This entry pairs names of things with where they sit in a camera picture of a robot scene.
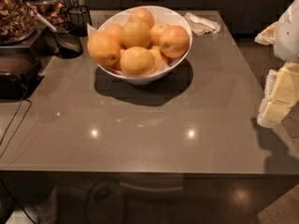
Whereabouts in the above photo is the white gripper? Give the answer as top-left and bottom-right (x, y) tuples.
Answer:
(254, 0), (299, 128)

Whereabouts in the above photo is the small lower right orange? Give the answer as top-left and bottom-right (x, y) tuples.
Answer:
(149, 46), (168, 70)

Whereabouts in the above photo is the white ceramic bowl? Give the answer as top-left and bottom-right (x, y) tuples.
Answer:
(88, 6), (192, 85)

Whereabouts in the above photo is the folded paper napkin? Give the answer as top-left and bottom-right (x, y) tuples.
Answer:
(184, 12), (221, 35)

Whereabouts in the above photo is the dark glass cup back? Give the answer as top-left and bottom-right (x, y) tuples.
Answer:
(67, 6), (92, 37)

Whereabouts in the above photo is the dark glass cup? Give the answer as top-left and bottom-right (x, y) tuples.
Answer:
(67, 6), (92, 37)
(53, 21), (83, 59)

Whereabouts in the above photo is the dark glass cup front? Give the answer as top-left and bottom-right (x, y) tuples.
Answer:
(53, 21), (83, 59)

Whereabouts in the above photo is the black appliance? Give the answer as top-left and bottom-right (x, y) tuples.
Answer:
(0, 48), (43, 100)

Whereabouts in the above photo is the glass jar of nuts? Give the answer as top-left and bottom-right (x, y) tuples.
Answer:
(0, 0), (36, 46)

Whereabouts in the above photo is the white spoon handle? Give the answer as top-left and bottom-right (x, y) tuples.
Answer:
(25, 3), (57, 33)

